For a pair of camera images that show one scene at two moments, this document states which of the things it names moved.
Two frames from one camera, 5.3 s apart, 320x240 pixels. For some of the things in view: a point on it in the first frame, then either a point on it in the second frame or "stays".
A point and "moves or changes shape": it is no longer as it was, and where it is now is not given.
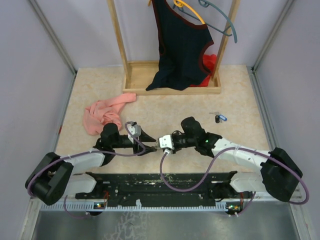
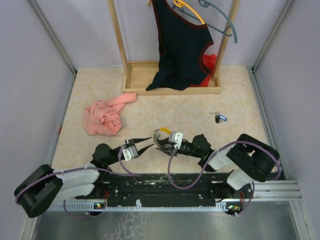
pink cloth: (100, 113) stays
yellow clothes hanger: (180, 3) stays
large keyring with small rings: (157, 144) moves or changes shape
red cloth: (209, 61) stays
